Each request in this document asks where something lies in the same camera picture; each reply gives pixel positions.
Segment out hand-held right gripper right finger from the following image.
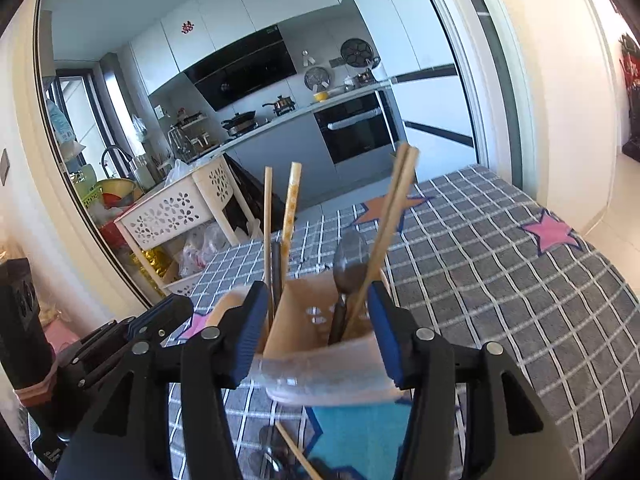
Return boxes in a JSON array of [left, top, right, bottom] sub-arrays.
[[367, 280, 558, 480]]

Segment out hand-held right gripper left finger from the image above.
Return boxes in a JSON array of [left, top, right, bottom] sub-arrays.
[[55, 280, 271, 480]]

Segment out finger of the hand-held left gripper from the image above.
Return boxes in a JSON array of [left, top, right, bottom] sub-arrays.
[[127, 294, 195, 334], [57, 321, 133, 391]]

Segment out white plastic utensil holder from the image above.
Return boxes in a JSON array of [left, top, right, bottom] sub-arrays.
[[207, 265, 416, 407]]

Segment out metal spoon compartment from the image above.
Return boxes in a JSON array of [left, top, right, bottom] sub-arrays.
[[327, 229, 370, 346]]

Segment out bamboo chopstick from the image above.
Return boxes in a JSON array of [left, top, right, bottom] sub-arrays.
[[264, 166, 275, 321], [365, 141, 410, 281], [342, 146, 421, 336], [274, 421, 326, 480]]

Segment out gold foil bag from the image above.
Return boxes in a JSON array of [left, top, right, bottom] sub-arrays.
[[131, 247, 173, 286]]

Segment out clear plastic bag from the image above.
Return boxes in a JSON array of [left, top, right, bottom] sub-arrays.
[[180, 225, 236, 278]]

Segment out red basin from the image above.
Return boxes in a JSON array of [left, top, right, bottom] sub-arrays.
[[97, 220, 131, 248]]

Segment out white plastic basket trolley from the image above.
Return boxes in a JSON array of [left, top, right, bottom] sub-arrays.
[[114, 155, 261, 298]]

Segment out grey checked star tablecloth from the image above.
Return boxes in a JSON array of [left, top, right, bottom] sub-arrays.
[[162, 162, 640, 480]]

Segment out yellow basin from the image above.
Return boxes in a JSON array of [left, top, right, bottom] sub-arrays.
[[95, 178, 143, 206]]

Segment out white plastic bag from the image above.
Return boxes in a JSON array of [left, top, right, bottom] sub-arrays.
[[164, 159, 193, 186]]

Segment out metal kitchen faucet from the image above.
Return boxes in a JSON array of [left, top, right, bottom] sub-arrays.
[[101, 146, 136, 181]]

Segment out grey kitchen counter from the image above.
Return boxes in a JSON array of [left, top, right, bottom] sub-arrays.
[[220, 82, 396, 211]]

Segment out countertop spice rack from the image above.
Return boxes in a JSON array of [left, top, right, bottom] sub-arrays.
[[170, 112, 208, 153]]

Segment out blue white hanging bag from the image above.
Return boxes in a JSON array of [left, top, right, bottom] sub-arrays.
[[47, 100, 76, 146]]

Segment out black built-in oven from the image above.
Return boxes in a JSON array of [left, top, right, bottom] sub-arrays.
[[312, 91, 401, 166]]

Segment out black wok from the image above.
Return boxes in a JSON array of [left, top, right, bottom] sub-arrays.
[[221, 111, 258, 133]]

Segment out metal pot with lid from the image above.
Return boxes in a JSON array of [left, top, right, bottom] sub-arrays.
[[262, 95, 297, 113]]

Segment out grey round hanging rack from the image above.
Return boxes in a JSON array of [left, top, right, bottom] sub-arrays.
[[304, 66, 332, 92]]

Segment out black range hood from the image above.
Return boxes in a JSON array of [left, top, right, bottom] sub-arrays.
[[184, 27, 297, 112]]

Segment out black round hanging rack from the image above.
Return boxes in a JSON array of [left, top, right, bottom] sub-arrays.
[[340, 37, 375, 67]]

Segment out white refrigerator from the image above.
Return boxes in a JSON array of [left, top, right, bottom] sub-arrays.
[[345, 0, 481, 171]]

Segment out white upper kitchen cabinets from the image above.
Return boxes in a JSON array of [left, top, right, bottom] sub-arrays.
[[129, 0, 351, 96]]

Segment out red and black floor clutter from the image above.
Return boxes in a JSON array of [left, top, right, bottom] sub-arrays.
[[620, 30, 640, 86]]

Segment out sliding door frame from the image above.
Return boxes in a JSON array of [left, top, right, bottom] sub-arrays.
[[415, 0, 526, 186]]

